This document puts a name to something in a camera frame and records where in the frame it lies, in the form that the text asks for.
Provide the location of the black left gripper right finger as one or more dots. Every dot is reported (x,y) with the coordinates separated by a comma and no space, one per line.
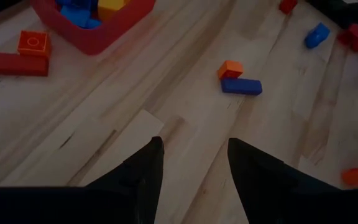
(284,196)

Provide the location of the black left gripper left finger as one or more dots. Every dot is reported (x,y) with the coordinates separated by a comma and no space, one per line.
(138,186)

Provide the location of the long dark blue block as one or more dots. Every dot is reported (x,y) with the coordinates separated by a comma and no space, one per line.
(241,86)

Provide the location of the small orange block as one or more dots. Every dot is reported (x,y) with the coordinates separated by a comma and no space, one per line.
(230,69)
(33,43)

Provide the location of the small red block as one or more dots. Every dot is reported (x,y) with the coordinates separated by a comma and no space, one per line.
(11,63)
(287,4)

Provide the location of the yellow block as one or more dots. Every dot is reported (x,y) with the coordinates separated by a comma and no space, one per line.
(110,9)

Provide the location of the red plastic bin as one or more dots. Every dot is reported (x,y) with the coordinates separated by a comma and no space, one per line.
(92,43)

